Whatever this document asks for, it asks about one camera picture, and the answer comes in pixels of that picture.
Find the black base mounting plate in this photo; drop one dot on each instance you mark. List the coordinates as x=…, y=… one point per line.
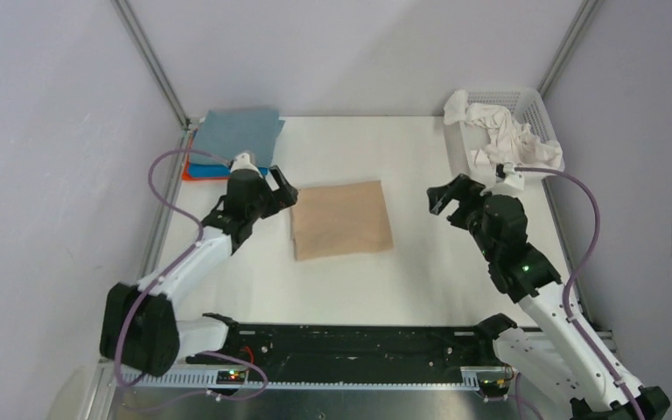
x=364, y=354

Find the front aluminium rail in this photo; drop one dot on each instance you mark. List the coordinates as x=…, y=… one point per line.
x=200, y=371

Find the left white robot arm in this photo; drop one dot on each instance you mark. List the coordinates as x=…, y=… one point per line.
x=140, y=327

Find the bright blue folded t shirt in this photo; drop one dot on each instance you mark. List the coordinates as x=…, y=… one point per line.
x=214, y=171

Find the right small circuit board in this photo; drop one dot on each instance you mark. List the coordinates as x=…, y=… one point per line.
x=494, y=389

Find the left small circuit board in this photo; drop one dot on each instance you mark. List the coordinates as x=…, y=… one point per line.
x=231, y=377

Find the left aluminium frame post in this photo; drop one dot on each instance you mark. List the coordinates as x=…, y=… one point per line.
x=142, y=43

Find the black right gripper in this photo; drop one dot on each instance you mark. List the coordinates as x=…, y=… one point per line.
x=459, y=188

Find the aluminium frame post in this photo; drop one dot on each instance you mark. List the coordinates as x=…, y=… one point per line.
x=584, y=16
x=142, y=43

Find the beige t shirt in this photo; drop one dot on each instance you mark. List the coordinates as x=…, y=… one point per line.
x=339, y=220

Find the orange folded t shirt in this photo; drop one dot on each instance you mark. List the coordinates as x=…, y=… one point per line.
x=188, y=171

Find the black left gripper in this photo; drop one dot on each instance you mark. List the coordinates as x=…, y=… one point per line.
x=280, y=199

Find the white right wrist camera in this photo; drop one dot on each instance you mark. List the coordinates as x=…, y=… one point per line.
x=507, y=181

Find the small circuit board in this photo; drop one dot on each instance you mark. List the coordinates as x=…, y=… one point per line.
x=494, y=389
x=231, y=377

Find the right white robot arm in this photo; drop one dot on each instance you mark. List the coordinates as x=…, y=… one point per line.
x=581, y=373

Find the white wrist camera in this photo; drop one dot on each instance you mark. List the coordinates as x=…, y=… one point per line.
x=243, y=161
x=507, y=181

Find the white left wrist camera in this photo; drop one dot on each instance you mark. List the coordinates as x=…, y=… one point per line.
x=243, y=161

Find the grey-blue folded t shirt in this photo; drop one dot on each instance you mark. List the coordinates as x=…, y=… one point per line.
x=227, y=133

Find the white crumpled t shirt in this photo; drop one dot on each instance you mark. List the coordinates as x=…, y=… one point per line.
x=510, y=136

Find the right aluminium frame post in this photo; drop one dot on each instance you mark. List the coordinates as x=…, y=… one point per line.
x=584, y=16

